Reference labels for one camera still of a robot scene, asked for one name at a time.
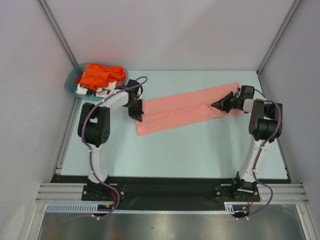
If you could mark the blue slotted cable duct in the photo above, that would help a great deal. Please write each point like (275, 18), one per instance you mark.
(83, 208)

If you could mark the white t shirt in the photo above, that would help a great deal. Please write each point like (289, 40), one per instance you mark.
(100, 92)

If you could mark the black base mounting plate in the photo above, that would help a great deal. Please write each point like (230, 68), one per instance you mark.
(165, 193)

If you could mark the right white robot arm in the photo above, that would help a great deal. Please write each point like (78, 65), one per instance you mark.
(265, 126)

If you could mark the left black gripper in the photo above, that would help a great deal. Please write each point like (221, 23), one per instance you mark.
(138, 113)

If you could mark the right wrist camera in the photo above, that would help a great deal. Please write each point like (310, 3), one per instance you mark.
(246, 92)

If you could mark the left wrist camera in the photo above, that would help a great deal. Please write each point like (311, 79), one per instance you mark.
(134, 89)

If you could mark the red garment in basket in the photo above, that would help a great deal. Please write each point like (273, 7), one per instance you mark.
(120, 85)

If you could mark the blue plastic laundry basket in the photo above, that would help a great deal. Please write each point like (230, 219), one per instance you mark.
(71, 81)

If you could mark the orange t shirt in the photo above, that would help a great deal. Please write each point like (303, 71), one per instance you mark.
(98, 76)

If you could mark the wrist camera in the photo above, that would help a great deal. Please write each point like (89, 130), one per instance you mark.
(246, 92)
(134, 89)

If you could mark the salmon pink t shirt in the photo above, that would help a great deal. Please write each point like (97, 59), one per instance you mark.
(184, 109)

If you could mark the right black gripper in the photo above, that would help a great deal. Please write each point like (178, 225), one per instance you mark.
(222, 104)

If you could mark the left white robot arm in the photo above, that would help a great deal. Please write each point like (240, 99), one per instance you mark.
(94, 127)

